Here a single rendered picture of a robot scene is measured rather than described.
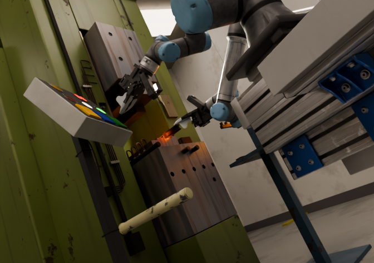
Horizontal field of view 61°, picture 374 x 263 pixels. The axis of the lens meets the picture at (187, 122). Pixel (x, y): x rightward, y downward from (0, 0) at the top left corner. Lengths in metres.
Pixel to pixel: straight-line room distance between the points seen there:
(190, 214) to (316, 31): 1.15
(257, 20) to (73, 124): 0.67
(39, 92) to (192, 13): 0.66
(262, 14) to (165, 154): 0.95
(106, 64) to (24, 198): 0.83
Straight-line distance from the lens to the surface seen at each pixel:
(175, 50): 1.21
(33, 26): 2.00
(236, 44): 1.35
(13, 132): 2.02
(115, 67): 1.81
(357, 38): 0.56
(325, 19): 0.55
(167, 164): 1.56
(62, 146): 1.71
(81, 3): 2.31
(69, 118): 1.13
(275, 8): 0.84
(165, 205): 1.26
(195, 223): 1.54
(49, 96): 1.20
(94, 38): 1.97
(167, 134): 1.73
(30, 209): 1.87
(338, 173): 4.50
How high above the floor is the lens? 0.51
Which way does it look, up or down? 17 degrees up
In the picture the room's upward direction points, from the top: 25 degrees counter-clockwise
